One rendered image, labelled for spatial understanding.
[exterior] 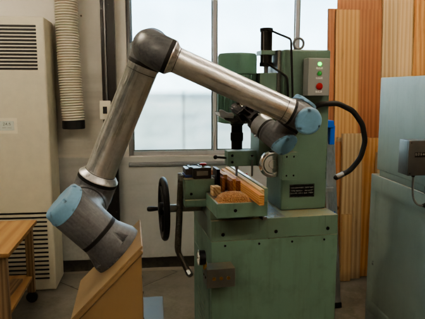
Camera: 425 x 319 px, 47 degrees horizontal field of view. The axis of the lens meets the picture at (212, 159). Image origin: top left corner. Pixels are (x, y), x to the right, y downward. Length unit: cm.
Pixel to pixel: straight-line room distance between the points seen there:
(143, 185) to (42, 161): 74
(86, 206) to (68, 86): 184
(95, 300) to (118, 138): 55
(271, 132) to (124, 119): 52
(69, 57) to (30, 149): 66
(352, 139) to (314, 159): 132
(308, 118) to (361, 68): 217
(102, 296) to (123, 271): 10
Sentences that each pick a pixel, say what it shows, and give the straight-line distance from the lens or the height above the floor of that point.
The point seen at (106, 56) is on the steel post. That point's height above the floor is 157.
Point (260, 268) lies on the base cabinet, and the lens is 219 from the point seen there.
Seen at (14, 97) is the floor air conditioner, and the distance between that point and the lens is 339.
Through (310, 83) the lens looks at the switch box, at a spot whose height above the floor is 137.
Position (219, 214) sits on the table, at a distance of 195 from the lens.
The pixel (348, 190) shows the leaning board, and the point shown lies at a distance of 359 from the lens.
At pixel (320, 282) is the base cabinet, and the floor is 49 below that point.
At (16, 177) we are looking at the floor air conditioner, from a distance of 344.
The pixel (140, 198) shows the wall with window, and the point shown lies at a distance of 366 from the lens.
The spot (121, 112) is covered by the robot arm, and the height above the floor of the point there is 127.
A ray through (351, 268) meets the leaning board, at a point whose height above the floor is 8.
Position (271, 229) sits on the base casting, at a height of 75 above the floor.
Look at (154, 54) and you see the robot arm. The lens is 157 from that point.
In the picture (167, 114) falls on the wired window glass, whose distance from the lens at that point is 365.
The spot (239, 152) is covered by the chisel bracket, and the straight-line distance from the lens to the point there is 223.
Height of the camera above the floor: 135
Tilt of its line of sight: 8 degrees down
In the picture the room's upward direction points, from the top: straight up
